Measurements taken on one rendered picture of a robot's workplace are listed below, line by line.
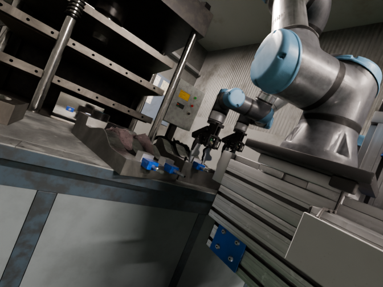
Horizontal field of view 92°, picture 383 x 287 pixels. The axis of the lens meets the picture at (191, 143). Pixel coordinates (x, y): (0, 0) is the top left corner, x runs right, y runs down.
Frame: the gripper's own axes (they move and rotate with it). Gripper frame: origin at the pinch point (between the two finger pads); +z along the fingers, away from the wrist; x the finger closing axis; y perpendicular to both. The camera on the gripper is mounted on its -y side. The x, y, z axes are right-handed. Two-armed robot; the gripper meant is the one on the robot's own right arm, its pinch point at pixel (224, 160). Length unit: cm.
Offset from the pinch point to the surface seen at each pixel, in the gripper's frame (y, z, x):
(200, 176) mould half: 14.4, 10.4, -24.6
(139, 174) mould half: 24, 14, -57
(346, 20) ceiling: -59, -240, 171
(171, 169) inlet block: 24, 9, -47
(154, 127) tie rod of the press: -60, -3, -26
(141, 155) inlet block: 22, 8, -59
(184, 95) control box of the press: -72, -40, -6
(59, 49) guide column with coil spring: -62, -24, -99
